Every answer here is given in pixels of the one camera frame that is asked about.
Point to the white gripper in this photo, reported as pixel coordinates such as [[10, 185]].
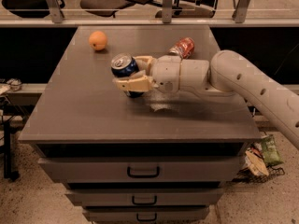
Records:
[[165, 73]]

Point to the tan snack bag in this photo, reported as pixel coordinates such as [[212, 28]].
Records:
[[256, 164]]

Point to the grey drawer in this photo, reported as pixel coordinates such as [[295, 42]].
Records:
[[140, 169], [145, 214], [143, 197]]

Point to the small cluttered object left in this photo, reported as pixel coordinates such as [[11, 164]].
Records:
[[12, 84]]

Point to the green snack bag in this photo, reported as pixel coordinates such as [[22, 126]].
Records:
[[271, 155]]

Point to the orange fruit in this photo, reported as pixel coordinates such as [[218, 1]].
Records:
[[98, 40]]

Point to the wire basket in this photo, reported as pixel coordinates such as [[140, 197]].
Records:
[[246, 176]]

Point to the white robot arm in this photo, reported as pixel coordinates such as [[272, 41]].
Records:
[[226, 73]]

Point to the dark office chair left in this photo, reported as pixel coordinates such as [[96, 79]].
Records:
[[31, 9]]

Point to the top grey drawer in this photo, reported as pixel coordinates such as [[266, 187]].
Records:
[[140, 169]]

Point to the orange red soda can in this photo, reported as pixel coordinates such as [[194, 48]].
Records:
[[184, 48]]

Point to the dark office chair middle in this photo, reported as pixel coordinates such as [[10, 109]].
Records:
[[104, 8]]

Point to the blue pepsi can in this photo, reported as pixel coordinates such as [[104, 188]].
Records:
[[123, 65]]

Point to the bottom grey drawer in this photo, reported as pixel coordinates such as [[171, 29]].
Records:
[[145, 214]]

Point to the middle grey drawer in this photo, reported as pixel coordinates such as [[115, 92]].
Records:
[[143, 197]]

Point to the black stand left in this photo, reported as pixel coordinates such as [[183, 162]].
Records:
[[5, 149]]

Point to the grey drawer cabinet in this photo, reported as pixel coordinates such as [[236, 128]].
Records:
[[81, 114]]

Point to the metal railing frame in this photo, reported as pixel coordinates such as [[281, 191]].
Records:
[[260, 13]]

